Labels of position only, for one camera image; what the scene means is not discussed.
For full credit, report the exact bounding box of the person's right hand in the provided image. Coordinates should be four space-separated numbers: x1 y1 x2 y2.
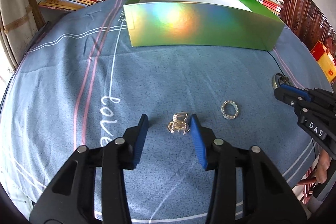
315 150 331 184

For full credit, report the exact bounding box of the red wooden headboard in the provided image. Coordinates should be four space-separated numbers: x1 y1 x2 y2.
280 0 335 53

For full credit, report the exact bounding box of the green holographic box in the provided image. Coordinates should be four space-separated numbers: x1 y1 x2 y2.
123 0 285 51

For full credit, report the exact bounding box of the blue bed sheet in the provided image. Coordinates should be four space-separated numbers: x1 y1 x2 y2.
1 0 331 223

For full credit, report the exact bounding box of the red and yellow box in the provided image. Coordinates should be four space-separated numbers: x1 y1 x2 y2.
310 41 336 83

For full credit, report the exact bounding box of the beige curtain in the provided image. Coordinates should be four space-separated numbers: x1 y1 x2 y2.
1 0 45 70

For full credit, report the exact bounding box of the dark metal ring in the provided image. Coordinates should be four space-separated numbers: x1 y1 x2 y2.
272 73 289 90

